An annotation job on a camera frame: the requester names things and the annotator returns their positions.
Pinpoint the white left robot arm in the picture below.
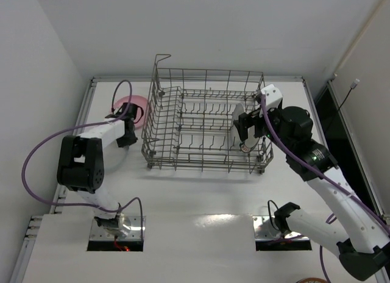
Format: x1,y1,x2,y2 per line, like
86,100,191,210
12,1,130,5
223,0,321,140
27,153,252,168
57,102,144,236

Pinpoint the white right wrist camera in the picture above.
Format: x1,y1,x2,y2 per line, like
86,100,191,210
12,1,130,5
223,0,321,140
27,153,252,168
255,84,283,111

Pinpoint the pink plastic plate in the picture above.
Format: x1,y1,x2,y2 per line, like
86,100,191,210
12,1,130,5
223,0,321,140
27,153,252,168
113,95,147,131

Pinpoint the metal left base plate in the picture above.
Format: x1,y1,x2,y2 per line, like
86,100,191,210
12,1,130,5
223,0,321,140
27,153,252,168
89,216,146,242

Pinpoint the thin black hanging cable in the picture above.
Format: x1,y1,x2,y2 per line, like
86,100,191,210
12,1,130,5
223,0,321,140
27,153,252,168
335,78,360,113

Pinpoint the green rimmed printed plate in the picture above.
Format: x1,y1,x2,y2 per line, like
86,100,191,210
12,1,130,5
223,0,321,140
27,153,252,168
239,135,265,154

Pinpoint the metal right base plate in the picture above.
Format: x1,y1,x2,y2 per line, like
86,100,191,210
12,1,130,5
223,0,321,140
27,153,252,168
252,216,310,243

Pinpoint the white fluted plate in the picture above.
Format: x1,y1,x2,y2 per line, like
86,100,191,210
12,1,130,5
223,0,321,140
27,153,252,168
229,102,247,151

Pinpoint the brown round object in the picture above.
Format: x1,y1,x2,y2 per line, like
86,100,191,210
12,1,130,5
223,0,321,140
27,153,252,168
296,277,328,283

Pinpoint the metal base plate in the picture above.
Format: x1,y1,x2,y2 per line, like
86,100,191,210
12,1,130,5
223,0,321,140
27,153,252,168
252,216,310,243
89,216,146,242

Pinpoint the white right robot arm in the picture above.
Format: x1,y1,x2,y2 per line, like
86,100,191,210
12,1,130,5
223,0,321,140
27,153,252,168
253,104,389,281

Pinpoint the grey wire dish rack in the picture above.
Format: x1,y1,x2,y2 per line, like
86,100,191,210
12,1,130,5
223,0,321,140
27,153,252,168
141,54,274,174

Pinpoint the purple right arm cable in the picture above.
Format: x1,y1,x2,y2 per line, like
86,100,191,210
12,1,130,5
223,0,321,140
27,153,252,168
260,95,390,283

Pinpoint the white shallow bowl plate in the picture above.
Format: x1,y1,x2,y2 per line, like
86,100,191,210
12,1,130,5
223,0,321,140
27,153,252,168
103,142,129,174

